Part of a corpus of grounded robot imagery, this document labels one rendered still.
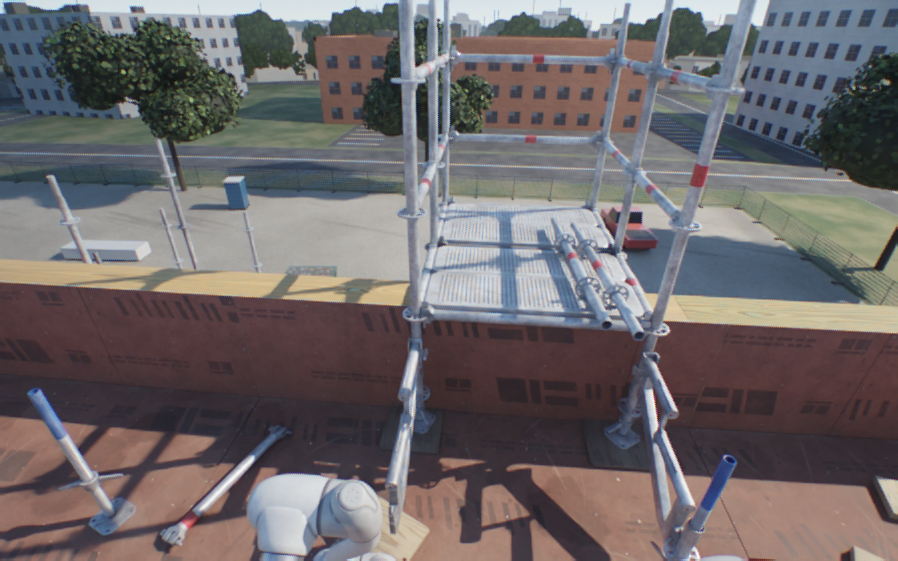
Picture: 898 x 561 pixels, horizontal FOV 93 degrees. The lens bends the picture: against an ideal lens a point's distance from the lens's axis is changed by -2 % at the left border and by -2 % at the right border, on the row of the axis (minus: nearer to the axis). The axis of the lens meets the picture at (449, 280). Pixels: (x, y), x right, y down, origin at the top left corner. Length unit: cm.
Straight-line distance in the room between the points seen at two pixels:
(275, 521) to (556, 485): 148
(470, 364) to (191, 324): 152
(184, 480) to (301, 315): 96
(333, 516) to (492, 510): 117
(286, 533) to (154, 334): 191
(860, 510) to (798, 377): 63
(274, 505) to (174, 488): 142
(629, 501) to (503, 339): 94
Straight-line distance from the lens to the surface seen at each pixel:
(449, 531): 218
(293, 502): 122
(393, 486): 183
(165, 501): 259
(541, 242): 274
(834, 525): 280
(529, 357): 232
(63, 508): 282
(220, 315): 260
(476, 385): 245
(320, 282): 245
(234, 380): 288
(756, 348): 260
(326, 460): 246
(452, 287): 220
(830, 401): 305
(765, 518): 264
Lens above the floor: 189
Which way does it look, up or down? 30 degrees down
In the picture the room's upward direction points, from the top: 1 degrees clockwise
